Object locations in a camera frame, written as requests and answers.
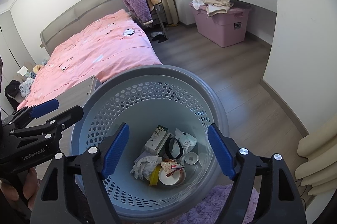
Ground black hair band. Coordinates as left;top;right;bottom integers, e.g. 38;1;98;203
166;138;183;160

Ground black metal chair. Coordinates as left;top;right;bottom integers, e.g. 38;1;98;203
151;1;169;39

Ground purple quilted garment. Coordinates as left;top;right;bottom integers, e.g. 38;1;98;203
120;0;153;28

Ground white green carton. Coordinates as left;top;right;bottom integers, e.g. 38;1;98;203
144;125;169;155

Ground grey upholstered bed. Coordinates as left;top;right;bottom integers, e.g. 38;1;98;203
16;0;164;111

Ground beige cloth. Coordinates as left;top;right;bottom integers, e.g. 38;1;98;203
202;0;234;16

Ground grey perforated waste basket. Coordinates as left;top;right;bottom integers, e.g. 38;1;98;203
70;65;229;223

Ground red printed paper cup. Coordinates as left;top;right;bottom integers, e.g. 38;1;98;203
158;167;186;186

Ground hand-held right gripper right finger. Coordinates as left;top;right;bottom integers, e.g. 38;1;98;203
207;123;307;224

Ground yellow plastic lid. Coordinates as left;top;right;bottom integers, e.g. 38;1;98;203
149;165;162;186

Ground pale blue clothes pile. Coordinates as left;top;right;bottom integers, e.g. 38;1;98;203
20;78;35;97

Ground cardboard box with white paper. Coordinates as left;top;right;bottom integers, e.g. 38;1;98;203
16;65;35;77

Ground person's left hand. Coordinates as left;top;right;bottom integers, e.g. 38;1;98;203
0;167;40;210

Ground red strawberry snack wrapper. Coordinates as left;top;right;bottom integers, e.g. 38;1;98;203
161;159;185;176

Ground dark socks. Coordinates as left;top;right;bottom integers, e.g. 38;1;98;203
150;31;169;43

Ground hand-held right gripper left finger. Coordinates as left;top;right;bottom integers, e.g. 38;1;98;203
29;123;130;224

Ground white paper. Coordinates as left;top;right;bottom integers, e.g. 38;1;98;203
132;156;162;180

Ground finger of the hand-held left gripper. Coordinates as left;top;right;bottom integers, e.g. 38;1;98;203
0;98;60;132
9;105;85;147

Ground pink storage box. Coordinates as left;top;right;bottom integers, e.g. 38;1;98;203
189;1;252;48

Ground white wardrobe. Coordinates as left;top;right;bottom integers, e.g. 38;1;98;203
0;1;35;109

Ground light blue wet wipes packet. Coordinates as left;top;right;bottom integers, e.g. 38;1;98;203
175;129;197;155

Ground black clothing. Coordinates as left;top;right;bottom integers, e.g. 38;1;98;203
4;80;21;109

